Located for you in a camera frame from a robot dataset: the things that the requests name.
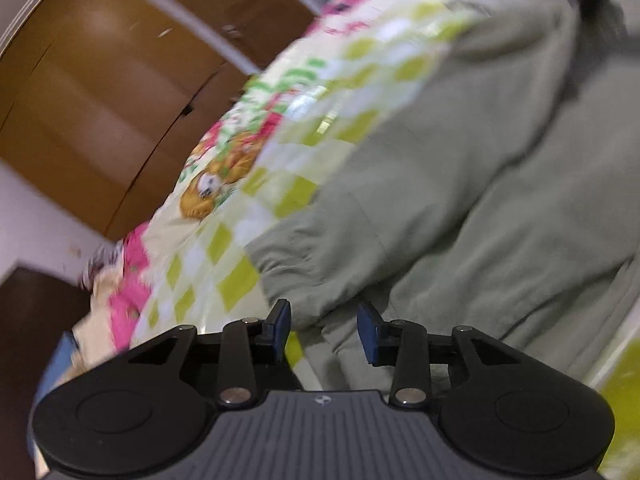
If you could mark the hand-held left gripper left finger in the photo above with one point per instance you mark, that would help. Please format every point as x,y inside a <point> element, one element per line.
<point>279,327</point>

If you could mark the brown wooden wardrobe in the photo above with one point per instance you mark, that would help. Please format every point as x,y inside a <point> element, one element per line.
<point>100,85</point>

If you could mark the dark wooden bed board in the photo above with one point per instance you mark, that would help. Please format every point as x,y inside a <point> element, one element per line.
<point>30,320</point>

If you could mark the blue cloth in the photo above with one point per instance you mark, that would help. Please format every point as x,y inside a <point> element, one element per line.
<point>57,365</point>

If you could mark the checkered printed bed sheet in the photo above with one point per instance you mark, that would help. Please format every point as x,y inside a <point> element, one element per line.
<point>300,110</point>

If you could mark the black and white patterned cloth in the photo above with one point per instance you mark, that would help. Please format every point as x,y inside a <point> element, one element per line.
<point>100,265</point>

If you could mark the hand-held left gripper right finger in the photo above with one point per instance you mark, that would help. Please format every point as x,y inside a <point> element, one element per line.
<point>367,332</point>

